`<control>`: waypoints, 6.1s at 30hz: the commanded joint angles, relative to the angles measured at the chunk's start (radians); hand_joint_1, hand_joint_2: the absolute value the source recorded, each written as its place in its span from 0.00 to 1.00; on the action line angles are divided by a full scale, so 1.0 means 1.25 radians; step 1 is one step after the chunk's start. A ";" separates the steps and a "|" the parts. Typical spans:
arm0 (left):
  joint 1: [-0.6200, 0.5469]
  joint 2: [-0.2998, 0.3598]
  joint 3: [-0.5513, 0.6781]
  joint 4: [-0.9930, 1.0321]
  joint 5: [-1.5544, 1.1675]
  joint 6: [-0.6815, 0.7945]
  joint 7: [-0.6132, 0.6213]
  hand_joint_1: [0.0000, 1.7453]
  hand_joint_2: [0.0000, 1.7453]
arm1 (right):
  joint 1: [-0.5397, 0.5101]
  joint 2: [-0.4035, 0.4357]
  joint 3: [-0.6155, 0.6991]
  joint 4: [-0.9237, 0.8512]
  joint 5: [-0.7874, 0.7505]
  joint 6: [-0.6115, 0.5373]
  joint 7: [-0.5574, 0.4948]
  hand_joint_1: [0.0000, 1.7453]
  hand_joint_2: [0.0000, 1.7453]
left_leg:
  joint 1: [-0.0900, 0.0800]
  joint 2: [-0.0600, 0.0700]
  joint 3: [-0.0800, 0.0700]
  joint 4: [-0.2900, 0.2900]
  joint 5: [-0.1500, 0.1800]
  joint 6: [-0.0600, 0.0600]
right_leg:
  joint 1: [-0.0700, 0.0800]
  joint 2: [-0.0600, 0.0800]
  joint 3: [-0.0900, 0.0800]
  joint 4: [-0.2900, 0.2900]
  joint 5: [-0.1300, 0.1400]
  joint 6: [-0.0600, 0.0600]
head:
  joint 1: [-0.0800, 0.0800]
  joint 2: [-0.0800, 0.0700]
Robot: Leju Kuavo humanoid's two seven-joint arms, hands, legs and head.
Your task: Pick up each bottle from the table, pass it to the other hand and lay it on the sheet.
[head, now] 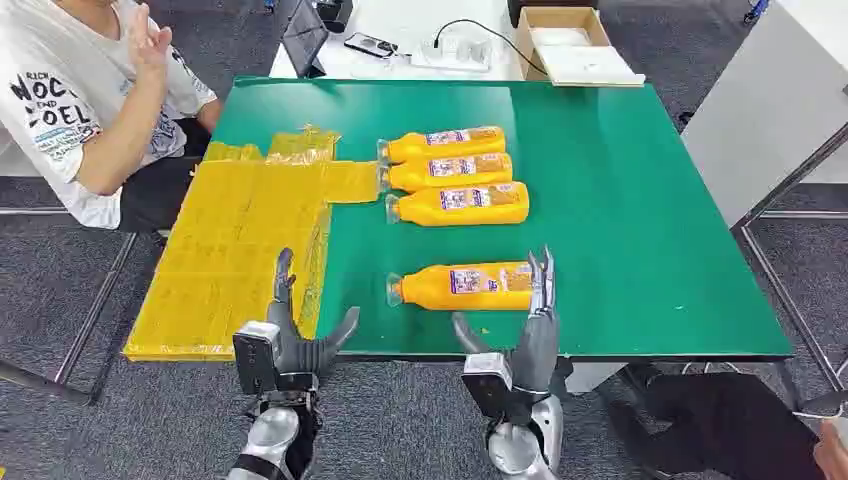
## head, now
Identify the seated person's right hand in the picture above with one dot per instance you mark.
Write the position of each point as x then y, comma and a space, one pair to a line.
149, 46

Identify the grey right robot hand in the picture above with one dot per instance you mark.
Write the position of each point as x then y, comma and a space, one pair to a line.
536, 358

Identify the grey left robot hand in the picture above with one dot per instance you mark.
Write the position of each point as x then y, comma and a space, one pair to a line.
298, 354

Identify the device-holding person's hand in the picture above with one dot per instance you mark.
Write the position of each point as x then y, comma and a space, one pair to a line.
833, 457

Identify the orange drink bottle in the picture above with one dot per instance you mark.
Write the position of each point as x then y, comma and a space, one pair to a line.
411, 146
430, 295
424, 212
414, 175

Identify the white table leg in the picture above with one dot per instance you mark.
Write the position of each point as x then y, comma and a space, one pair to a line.
593, 378

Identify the seated person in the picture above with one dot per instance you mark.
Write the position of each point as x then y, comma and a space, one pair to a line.
60, 99

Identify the person with handheld device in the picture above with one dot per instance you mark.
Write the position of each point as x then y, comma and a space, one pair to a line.
722, 430

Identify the yellow plastic sheet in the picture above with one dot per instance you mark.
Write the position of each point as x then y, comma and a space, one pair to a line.
232, 232

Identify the dark tablet on stand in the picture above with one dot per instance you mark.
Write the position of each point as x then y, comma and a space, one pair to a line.
305, 36

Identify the white furniture panel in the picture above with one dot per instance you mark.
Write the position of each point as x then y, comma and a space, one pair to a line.
13, 159

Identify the green table mat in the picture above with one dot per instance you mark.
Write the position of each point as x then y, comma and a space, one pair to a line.
629, 199

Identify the black device block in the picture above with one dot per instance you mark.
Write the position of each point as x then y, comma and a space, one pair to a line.
334, 14

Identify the black smartphone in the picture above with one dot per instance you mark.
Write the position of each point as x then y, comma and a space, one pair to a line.
370, 45

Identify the white desk with devices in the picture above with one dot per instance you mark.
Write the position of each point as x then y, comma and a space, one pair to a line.
397, 16

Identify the white flat sheet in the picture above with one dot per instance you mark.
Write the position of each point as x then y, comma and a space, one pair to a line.
590, 66

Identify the white power strip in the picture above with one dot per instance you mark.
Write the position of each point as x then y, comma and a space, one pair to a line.
450, 58

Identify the open cardboard box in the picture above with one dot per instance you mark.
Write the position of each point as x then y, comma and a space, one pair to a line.
526, 40

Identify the white foam insert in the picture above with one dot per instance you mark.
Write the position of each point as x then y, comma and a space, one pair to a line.
560, 36

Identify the large white desk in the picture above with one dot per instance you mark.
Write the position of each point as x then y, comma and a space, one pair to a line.
762, 99

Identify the blue object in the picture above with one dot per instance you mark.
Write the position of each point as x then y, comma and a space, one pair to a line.
756, 10

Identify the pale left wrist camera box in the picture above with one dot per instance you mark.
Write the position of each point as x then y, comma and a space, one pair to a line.
255, 358

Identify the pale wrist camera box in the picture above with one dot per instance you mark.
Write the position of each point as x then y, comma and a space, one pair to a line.
487, 387
255, 358

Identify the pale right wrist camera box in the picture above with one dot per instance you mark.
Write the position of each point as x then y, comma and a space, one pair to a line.
487, 387

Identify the grey metal floor frame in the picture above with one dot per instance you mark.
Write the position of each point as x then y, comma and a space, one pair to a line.
93, 311

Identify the grey metal desk frame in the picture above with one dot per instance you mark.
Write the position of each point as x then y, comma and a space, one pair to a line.
785, 179

